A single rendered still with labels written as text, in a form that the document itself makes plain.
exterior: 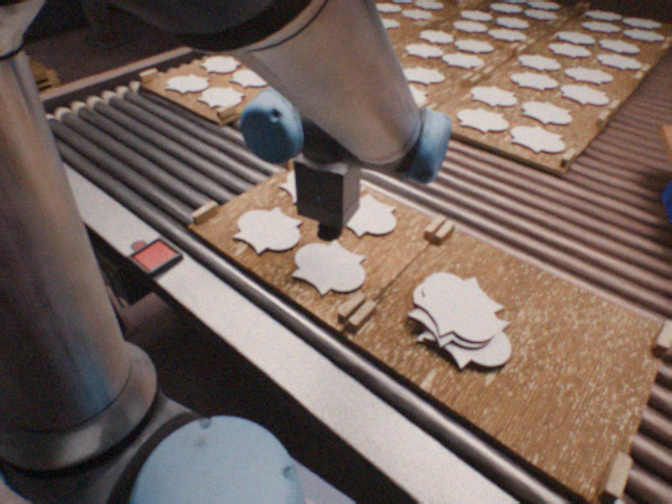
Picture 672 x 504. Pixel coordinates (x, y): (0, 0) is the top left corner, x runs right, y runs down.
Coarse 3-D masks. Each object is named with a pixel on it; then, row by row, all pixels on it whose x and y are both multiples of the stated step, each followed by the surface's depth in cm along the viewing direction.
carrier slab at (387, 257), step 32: (256, 192) 99; (192, 224) 91; (224, 224) 91; (416, 224) 91; (256, 256) 84; (288, 256) 84; (384, 256) 84; (416, 256) 84; (288, 288) 78; (384, 288) 78; (320, 320) 74
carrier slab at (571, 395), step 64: (448, 256) 84; (512, 256) 84; (384, 320) 73; (512, 320) 73; (576, 320) 73; (640, 320) 73; (448, 384) 64; (512, 384) 64; (576, 384) 64; (640, 384) 64; (512, 448) 58; (576, 448) 58
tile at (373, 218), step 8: (360, 200) 95; (368, 200) 95; (360, 208) 93; (368, 208) 93; (376, 208) 93; (384, 208) 93; (392, 208) 93; (360, 216) 91; (368, 216) 91; (376, 216) 91; (384, 216) 91; (392, 216) 91; (352, 224) 89; (360, 224) 89; (368, 224) 89; (376, 224) 89; (384, 224) 89; (392, 224) 89; (360, 232) 87; (368, 232) 88; (376, 232) 87; (384, 232) 87
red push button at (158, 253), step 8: (152, 248) 86; (160, 248) 86; (168, 248) 87; (136, 256) 85; (144, 256) 85; (152, 256) 85; (160, 256) 85; (168, 256) 85; (144, 264) 83; (152, 264) 83
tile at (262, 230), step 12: (252, 216) 91; (264, 216) 91; (276, 216) 91; (240, 228) 88; (252, 228) 88; (264, 228) 88; (276, 228) 88; (288, 228) 88; (240, 240) 87; (252, 240) 86; (264, 240) 86; (276, 240) 86; (288, 240) 86; (264, 252) 85; (276, 252) 84
